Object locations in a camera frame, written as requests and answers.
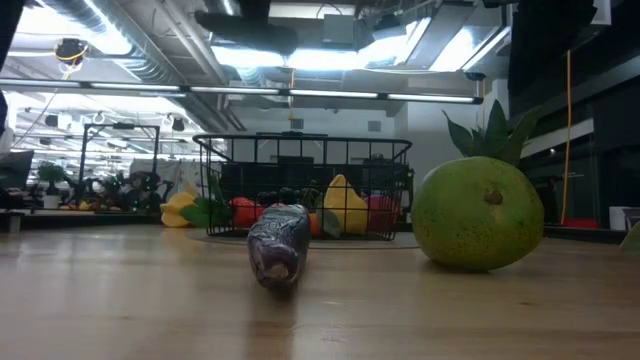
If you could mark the dark purple grape bunch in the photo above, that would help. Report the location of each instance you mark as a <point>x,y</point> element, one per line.
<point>287,196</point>

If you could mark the green leafy vegetable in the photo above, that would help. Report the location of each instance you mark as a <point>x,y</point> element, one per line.
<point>205,214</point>

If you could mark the yellow pear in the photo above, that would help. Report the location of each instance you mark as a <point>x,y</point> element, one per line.
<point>345,205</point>

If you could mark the orange tangerine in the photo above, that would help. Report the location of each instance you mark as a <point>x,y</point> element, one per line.
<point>315,225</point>

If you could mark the purple eggplant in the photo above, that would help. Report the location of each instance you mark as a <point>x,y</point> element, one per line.
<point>279,245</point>

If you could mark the round green pomelo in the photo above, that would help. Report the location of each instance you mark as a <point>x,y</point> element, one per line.
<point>477,215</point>

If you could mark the green pear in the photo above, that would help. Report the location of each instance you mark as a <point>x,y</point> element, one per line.
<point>632,240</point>

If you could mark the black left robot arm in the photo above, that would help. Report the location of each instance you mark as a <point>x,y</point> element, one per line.
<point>9,30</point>

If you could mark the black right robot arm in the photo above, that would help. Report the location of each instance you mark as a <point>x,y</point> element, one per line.
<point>550,40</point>

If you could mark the overhead LED light bar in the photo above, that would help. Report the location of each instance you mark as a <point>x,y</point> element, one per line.
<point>240,90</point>

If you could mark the grey ceiling unit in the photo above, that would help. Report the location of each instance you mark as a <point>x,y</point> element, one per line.
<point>340,30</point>

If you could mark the white printed banner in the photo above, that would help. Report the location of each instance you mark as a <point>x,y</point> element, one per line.
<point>175,172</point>

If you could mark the hanging black ceiling device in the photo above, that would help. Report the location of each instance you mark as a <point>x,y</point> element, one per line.
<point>71,50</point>

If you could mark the black background robot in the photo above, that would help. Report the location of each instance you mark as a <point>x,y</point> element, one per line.
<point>145,192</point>

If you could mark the round grey mat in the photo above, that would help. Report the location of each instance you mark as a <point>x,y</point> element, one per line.
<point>360,244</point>

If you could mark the small potted plant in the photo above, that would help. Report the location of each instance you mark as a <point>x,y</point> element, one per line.
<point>51,182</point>

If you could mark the tall green leafy plant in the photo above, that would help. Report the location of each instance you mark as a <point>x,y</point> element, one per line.
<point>495,135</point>

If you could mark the dark monitor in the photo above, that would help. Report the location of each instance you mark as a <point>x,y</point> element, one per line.
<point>15,170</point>

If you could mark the red box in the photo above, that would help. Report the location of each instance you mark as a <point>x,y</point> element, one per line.
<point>580,223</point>

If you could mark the black metal frame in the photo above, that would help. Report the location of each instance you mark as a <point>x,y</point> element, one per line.
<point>120,127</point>

